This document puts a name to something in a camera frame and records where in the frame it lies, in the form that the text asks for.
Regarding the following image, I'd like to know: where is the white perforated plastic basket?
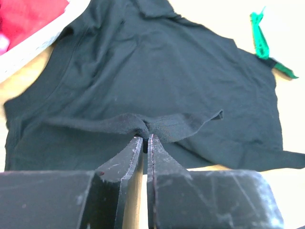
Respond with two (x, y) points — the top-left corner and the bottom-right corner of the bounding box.
(0, 0), (90, 82)

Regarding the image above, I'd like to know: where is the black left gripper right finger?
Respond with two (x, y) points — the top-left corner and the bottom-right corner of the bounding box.
(147, 135), (284, 229)

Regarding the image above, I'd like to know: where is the dark red t shirt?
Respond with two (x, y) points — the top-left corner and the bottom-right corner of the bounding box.
(0, 0), (69, 50)

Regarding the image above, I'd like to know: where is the black t shirt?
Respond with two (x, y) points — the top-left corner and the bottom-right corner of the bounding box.
(4, 0), (305, 171)

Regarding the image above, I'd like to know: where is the green folded t shirt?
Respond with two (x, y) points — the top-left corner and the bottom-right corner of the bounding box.
(250, 7), (298, 79)

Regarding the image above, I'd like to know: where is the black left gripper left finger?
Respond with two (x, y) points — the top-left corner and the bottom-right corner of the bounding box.
(0, 137), (143, 229)

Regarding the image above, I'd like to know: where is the pink t shirt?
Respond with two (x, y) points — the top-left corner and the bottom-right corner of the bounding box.
(0, 33), (10, 55)

